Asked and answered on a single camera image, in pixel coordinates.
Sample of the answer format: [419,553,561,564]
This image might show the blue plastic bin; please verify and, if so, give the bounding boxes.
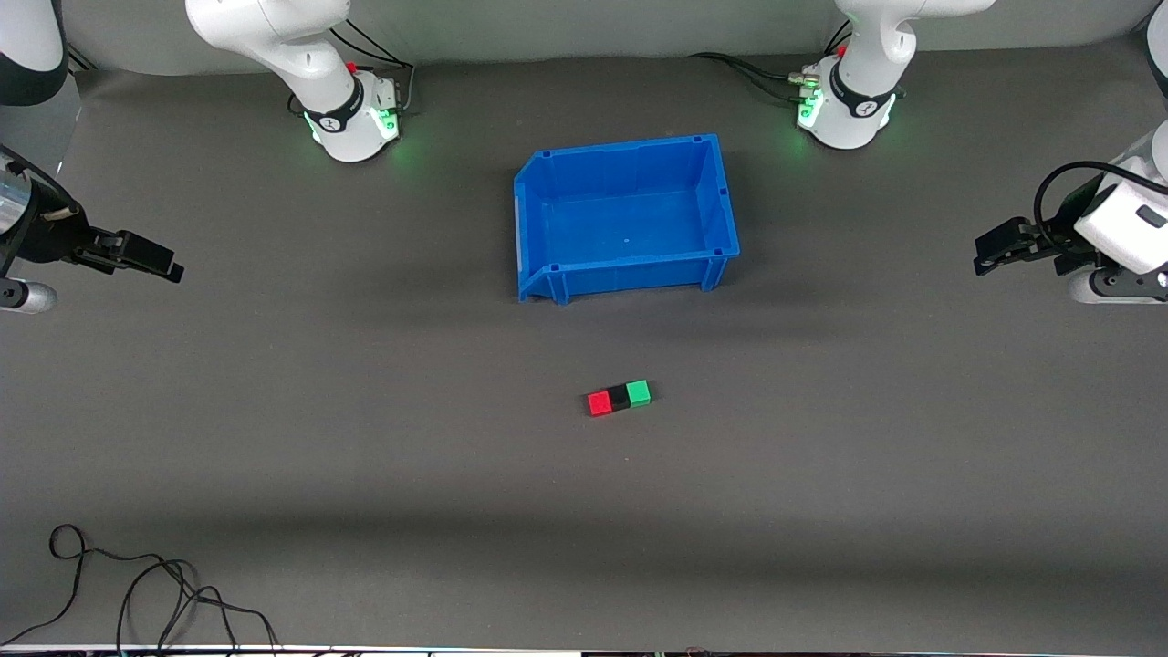
[513,133,742,306]

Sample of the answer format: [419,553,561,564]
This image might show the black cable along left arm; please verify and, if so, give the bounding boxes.
[1033,161,1168,258]

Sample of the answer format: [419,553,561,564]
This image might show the black left arm base cables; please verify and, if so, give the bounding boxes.
[688,50,822,103]

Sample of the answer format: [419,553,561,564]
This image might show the black arm base cables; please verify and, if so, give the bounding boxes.
[287,18,417,116]
[688,50,822,103]

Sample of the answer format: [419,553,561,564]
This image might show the black right arm base cables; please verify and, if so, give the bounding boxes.
[287,18,417,116]

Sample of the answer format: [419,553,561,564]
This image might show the loose thin black cable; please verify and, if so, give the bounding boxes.
[0,524,280,654]

